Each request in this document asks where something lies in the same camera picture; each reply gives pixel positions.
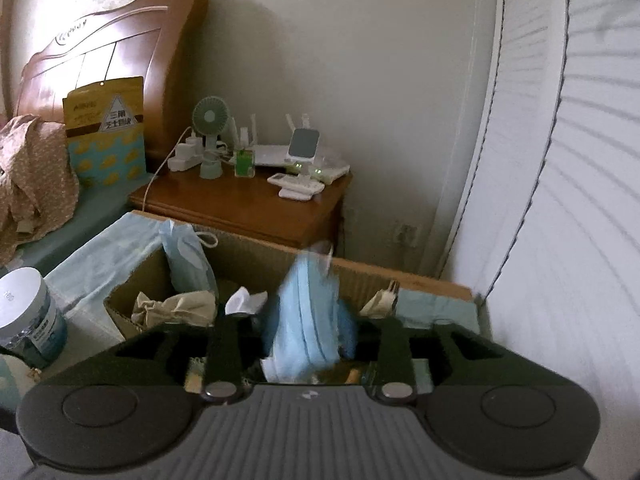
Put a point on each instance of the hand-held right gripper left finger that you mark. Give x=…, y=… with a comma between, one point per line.
x=225, y=342

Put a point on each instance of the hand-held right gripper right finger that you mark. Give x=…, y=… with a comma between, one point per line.
x=395, y=342

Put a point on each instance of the cardboard box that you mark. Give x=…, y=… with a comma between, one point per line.
x=250, y=265

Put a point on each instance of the blue face mask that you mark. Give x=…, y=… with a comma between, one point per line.
x=187, y=260
x=307, y=320

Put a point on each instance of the white tissue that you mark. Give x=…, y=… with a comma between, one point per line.
x=245, y=302

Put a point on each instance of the beige crumpled cloth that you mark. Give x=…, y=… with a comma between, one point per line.
x=175, y=307

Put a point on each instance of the wooden nightstand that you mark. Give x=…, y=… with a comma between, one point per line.
x=235, y=205

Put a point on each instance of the light blue bed sheet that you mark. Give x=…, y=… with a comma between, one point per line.
x=105, y=260

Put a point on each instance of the white remote control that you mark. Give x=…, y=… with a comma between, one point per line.
x=295, y=186

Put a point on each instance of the green bottle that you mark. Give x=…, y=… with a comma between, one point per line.
x=245, y=164

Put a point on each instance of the white box with green light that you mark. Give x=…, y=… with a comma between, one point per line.
x=332, y=169

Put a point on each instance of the teal mattress cover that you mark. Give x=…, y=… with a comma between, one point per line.
x=100, y=205

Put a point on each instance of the white power strip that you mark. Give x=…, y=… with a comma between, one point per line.
x=185, y=157

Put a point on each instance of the white router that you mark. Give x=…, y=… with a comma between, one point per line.
x=270, y=155

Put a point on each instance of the clear jar with white lid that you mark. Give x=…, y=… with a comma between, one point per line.
x=27, y=315

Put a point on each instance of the small green desk fan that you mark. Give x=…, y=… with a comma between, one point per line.
x=210, y=120

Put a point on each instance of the white louvered closet door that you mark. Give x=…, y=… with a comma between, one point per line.
x=575, y=185

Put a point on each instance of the yellow and blue packaging bag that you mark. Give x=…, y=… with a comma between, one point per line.
x=105, y=135

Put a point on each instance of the floral beige cloth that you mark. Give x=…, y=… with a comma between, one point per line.
x=35, y=180

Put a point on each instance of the wooden headboard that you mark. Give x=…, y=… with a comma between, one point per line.
x=120, y=45

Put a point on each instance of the white camera with grey face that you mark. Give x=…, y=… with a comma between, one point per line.
x=304, y=145

